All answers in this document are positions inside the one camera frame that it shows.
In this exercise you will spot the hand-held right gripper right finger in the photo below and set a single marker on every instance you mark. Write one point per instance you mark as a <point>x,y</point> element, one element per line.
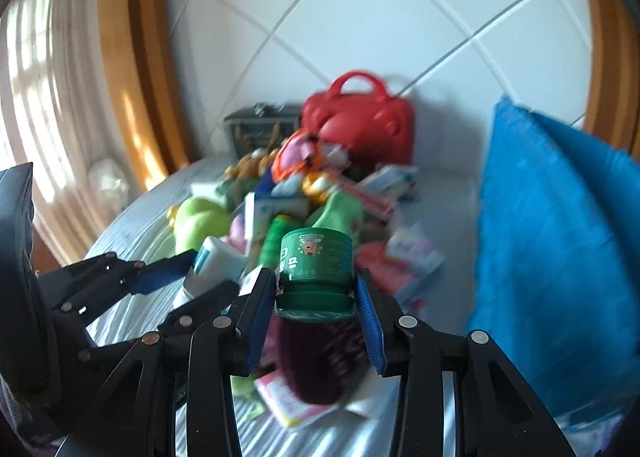
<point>371,327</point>

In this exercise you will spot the maroon knitted item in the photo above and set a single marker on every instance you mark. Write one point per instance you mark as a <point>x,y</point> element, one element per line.
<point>315,362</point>

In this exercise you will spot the grey metal box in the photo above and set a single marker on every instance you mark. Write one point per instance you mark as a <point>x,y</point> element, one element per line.
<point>250,129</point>

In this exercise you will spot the wooden frame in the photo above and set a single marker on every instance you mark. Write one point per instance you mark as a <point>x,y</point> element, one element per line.
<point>140,62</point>
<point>610,62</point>

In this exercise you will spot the white plastic bottle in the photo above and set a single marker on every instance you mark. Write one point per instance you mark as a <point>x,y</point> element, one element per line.
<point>217,262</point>

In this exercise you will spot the white blue carton box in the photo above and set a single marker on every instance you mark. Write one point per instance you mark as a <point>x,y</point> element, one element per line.
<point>265,212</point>

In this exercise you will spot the red bag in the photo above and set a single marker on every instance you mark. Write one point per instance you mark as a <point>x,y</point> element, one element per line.
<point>370,122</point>

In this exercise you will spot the light green toy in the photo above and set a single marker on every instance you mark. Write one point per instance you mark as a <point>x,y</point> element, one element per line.
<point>197,224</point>

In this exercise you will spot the white medicine box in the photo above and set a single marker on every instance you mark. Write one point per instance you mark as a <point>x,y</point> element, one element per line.
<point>390,182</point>

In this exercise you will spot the yellow plush toy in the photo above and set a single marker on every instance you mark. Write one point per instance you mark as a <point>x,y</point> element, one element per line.
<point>247,164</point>

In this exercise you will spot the white curtain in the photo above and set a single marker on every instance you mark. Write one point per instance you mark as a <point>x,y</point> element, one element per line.
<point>60,87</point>

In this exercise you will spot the orange pink plush toy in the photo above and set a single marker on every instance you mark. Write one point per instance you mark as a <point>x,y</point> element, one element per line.
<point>300,157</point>

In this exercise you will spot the blue plastic bin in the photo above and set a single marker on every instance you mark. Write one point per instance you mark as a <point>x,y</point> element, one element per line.
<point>550,237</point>

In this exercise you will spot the clear plastic bag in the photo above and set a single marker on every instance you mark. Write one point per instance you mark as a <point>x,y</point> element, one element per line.
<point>107,182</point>

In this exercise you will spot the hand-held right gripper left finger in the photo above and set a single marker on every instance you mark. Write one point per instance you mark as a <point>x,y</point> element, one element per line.
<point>260,322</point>

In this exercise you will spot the green round jar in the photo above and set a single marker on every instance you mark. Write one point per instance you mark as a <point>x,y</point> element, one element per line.
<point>315,257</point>

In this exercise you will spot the green bottle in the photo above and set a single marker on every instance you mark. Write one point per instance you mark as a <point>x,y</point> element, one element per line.
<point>274,237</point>

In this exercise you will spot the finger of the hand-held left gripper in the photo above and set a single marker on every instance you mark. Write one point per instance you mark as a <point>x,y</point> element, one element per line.
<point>200,304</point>
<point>160,272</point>

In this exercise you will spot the white pink packet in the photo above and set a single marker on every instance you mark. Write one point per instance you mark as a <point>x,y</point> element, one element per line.
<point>290,407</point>

